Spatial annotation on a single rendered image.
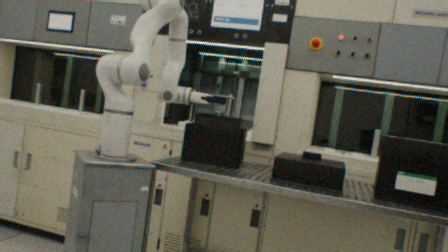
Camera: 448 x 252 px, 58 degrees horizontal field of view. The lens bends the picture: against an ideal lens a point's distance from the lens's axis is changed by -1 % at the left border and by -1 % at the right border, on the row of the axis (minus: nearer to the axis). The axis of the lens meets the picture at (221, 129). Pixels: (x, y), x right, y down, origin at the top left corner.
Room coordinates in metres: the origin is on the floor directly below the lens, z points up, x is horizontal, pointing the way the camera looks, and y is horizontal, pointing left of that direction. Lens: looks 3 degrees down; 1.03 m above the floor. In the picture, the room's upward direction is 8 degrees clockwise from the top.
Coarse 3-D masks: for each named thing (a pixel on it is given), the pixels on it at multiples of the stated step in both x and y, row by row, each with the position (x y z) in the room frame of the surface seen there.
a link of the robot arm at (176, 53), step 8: (168, 40) 1.97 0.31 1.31; (176, 40) 1.94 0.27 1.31; (184, 40) 1.95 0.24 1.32; (168, 48) 1.96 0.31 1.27; (176, 48) 1.94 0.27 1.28; (184, 48) 1.96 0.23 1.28; (168, 56) 1.96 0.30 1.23; (176, 56) 1.94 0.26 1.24; (184, 56) 1.97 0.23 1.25; (168, 64) 1.94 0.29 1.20; (176, 64) 1.94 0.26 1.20; (168, 72) 1.91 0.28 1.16; (176, 72) 1.91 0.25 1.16; (168, 80) 1.89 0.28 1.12; (176, 80) 1.90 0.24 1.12; (168, 88) 1.89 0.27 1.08; (176, 88) 1.90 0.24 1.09; (168, 96) 1.89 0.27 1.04; (176, 96) 1.92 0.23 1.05
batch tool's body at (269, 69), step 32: (160, 32) 2.38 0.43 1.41; (192, 32) 2.32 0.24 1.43; (224, 32) 2.27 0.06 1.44; (256, 32) 2.22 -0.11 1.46; (288, 32) 2.17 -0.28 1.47; (160, 64) 2.38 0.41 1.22; (192, 64) 2.85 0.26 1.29; (224, 64) 2.79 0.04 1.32; (256, 64) 2.72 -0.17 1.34; (160, 128) 2.36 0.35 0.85; (256, 128) 2.15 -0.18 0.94; (256, 160) 2.19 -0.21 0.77; (160, 192) 2.35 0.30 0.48; (224, 192) 2.23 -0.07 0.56; (256, 192) 2.18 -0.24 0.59; (160, 224) 2.33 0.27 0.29; (192, 224) 2.28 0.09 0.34; (224, 224) 2.23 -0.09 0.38; (256, 224) 2.18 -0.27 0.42
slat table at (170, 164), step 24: (168, 168) 1.66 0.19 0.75; (192, 168) 1.68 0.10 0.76; (216, 168) 1.76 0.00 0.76; (240, 168) 1.88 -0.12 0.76; (264, 168) 1.99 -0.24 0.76; (192, 192) 2.23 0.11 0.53; (288, 192) 1.52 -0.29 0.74; (312, 192) 1.51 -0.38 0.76; (360, 192) 1.66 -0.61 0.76; (192, 216) 2.25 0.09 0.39; (408, 216) 1.41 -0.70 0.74; (432, 216) 1.38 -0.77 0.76; (144, 240) 1.68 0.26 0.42
